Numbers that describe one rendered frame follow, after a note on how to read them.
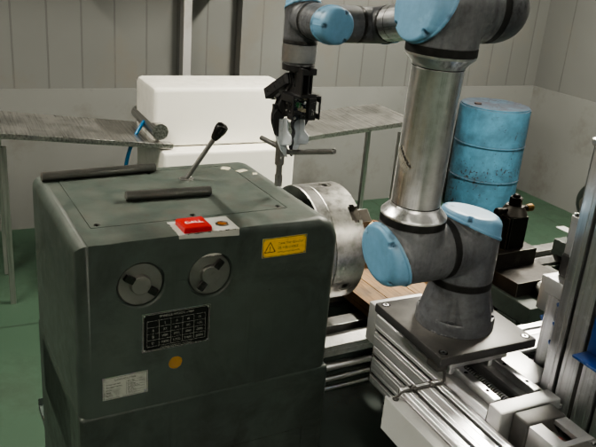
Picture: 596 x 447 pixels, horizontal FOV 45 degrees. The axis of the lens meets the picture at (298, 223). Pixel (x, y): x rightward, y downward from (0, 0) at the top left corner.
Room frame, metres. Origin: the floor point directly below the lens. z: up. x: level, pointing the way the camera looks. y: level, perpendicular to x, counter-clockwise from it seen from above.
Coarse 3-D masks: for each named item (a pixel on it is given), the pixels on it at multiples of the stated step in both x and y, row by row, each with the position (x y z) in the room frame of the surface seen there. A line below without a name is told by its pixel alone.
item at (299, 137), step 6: (294, 120) 1.62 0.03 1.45; (300, 120) 1.61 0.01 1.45; (294, 126) 1.61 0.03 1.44; (300, 126) 1.61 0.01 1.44; (294, 132) 1.61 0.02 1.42; (300, 132) 1.61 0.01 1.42; (294, 138) 1.61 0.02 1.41; (300, 138) 1.61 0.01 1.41; (306, 138) 1.59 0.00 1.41; (294, 144) 1.61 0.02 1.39; (300, 144) 1.60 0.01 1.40; (306, 144) 1.58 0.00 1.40
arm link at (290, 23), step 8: (288, 0) 1.58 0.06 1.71; (296, 0) 1.56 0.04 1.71; (304, 0) 1.56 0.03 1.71; (312, 0) 1.57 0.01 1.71; (320, 0) 1.59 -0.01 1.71; (288, 8) 1.58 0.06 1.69; (296, 8) 1.56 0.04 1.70; (288, 16) 1.57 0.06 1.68; (296, 16) 1.54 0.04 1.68; (288, 24) 1.57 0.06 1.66; (296, 24) 1.54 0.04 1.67; (288, 32) 1.57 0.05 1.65; (296, 32) 1.56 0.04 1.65; (288, 40) 1.57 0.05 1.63; (296, 40) 1.56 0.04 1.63; (304, 40) 1.56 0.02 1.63; (312, 40) 1.57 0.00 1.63
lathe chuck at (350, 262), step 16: (320, 192) 1.76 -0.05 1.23; (336, 192) 1.78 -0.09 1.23; (336, 208) 1.72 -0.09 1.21; (336, 224) 1.69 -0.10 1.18; (352, 224) 1.71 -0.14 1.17; (336, 240) 1.67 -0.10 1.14; (352, 240) 1.69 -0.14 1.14; (352, 256) 1.68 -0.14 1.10; (336, 272) 1.66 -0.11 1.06; (352, 272) 1.68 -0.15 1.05; (336, 288) 1.68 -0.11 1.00; (352, 288) 1.72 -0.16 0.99
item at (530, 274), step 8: (528, 264) 2.03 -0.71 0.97; (536, 264) 2.04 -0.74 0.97; (496, 272) 1.96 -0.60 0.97; (504, 272) 1.96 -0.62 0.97; (512, 272) 1.96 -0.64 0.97; (520, 272) 1.97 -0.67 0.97; (528, 272) 1.97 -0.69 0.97; (536, 272) 1.98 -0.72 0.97; (544, 272) 1.98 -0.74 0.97; (552, 272) 1.99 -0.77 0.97; (496, 280) 1.96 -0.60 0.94; (504, 280) 1.93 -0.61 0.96; (512, 280) 1.90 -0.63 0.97; (520, 280) 1.91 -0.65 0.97; (528, 280) 1.91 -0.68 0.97; (536, 280) 1.92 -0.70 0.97; (504, 288) 1.92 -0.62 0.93; (512, 288) 1.90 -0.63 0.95; (520, 288) 1.89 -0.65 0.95; (528, 288) 1.91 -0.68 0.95; (520, 296) 1.89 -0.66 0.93
